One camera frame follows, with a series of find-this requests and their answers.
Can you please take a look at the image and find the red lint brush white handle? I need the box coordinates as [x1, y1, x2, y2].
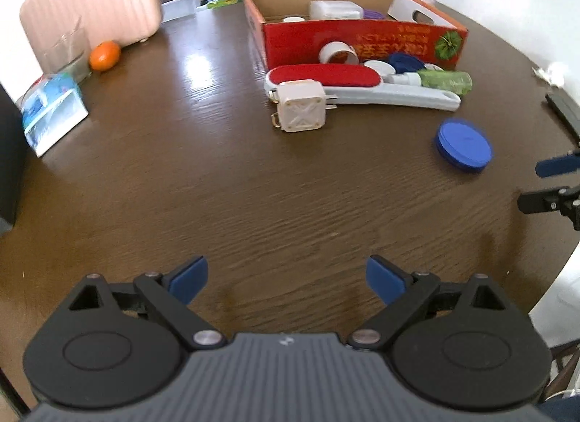
[264, 63, 461, 112]

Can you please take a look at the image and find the black remote control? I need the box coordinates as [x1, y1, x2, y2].
[546, 93, 580, 143]

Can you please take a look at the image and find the blue round lid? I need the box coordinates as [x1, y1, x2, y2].
[435, 119, 493, 173]

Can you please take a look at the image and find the small white round case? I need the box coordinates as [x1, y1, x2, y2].
[424, 63, 443, 71]

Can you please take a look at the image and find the white power adapter plug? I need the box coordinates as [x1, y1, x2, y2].
[266, 79, 336, 133]

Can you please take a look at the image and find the white bottle cap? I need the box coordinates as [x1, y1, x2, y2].
[363, 60, 396, 79]

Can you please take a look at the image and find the blue white tissue box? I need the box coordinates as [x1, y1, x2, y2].
[20, 73, 88, 158]

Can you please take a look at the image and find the orange fruit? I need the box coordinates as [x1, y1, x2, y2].
[88, 41, 121, 73]

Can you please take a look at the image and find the translucent white plastic container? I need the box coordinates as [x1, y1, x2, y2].
[309, 0, 364, 20]

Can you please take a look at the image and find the pink suitcase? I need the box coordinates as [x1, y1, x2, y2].
[20, 0, 163, 73]

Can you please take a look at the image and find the red cardboard box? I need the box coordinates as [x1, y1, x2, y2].
[243, 0, 468, 70]

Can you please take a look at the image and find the crumpled white tissue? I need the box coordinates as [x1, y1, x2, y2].
[533, 62, 566, 88]

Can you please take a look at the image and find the white jar lid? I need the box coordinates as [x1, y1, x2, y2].
[283, 16, 306, 23]

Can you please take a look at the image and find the purple ridged lid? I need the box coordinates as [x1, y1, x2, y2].
[363, 9, 386, 20]

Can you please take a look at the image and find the dark blue ridged lid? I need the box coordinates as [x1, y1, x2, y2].
[387, 53, 425, 74]

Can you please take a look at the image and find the white tape roll ring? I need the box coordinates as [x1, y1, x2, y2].
[317, 40, 360, 65]

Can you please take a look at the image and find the green spray bottle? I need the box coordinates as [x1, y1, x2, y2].
[387, 69, 473, 97]

